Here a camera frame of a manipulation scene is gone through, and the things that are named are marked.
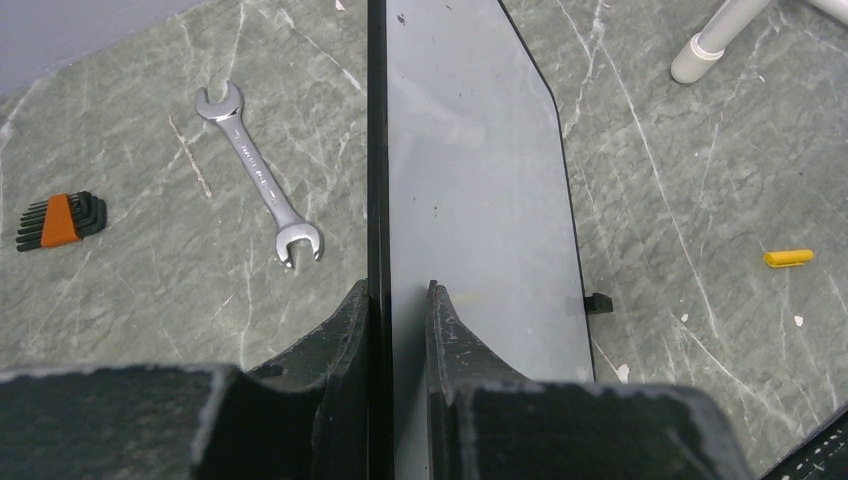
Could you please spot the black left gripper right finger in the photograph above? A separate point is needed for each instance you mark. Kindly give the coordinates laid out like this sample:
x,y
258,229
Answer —
x,y
488,421

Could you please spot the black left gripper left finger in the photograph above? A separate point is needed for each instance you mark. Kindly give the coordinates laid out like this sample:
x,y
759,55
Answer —
x,y
300,415

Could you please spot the white whiteboard black frame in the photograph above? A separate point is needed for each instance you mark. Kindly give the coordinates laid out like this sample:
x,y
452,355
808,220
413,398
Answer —
x,y
467,188

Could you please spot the yellow marker cap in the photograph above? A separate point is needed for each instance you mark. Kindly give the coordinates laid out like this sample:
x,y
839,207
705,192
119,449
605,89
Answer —
x,y
788,258

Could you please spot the orange hex key set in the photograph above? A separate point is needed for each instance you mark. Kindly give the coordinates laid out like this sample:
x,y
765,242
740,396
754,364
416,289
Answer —
x,y
61,220

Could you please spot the silver open-end wrench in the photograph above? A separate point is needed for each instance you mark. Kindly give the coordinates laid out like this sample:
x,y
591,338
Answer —
x,y
291,227

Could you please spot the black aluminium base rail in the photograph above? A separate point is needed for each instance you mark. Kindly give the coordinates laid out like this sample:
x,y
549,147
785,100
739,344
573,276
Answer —
x,y
822,455

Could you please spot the white PVC pipe frame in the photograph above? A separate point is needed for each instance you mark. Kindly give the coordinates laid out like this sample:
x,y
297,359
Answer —
x,y
706,47

